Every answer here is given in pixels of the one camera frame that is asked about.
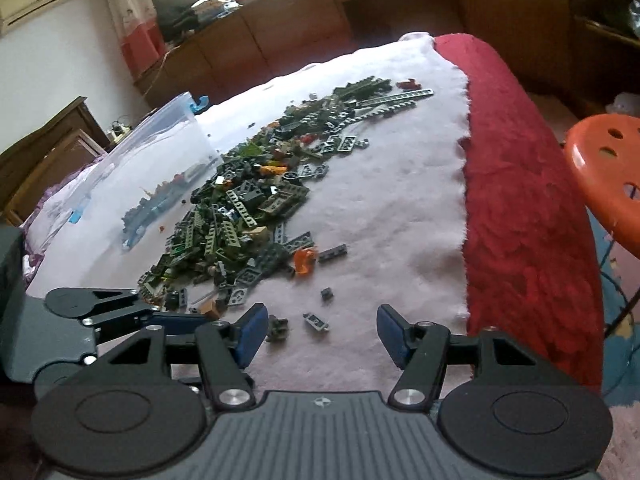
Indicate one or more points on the long wooden cabinet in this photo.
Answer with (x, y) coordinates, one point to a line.
(300, 25)

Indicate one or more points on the clear plastic storage box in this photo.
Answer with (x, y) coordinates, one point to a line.
(165, 145)

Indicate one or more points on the tiny dark brick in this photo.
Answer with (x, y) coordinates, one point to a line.
(327, 293)

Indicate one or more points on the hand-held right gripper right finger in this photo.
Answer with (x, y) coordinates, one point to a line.
(390, 332)

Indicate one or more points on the pile of toy building bricks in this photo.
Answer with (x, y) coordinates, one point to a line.
(240, 210)

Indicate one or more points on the blue printed floor mat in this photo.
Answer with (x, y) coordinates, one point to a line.
(620, 360)

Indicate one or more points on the dark green brick piece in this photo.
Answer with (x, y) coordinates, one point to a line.
(277, 329)

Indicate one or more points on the dark clutter heap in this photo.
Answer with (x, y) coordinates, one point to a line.
(192, 15)

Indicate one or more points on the dark red toy piece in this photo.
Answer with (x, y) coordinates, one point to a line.
(407, 83)

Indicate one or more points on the orange toy piece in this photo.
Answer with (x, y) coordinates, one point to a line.
(304, 260)

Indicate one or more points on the red blanket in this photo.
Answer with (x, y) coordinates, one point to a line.
(520, 185)

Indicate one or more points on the white and red curtain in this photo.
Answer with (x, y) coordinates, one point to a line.
(130, 10)

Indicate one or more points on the wooden headboard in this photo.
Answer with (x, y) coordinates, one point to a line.
(50, 160)

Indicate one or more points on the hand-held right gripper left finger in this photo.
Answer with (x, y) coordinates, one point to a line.
(252, 332)

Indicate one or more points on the small grey brick plate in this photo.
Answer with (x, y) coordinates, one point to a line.
(315, 321)

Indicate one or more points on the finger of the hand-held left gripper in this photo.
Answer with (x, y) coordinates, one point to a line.
(180, 323)

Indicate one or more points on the orange plastic stool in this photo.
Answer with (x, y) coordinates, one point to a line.
(605, 160)

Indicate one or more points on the wooden bedside table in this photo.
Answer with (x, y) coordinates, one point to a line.
(120, 133)

